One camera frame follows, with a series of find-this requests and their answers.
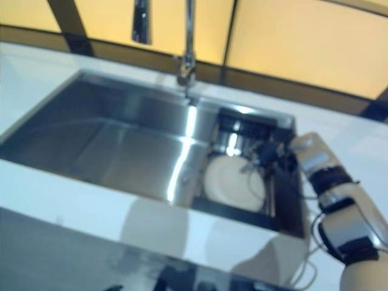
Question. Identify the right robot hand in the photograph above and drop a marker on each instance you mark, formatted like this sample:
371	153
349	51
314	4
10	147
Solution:
272	154

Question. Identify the cream round plate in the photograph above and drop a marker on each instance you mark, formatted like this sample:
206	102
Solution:
224	182

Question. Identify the black sink drain rack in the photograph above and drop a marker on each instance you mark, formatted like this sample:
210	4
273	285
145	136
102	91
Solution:
230	213

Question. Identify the chrome gooseneck faucet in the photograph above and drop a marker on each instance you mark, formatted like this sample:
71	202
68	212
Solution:
189	30

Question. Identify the stainless steel sink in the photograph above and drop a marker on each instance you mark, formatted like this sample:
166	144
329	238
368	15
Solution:
106	145

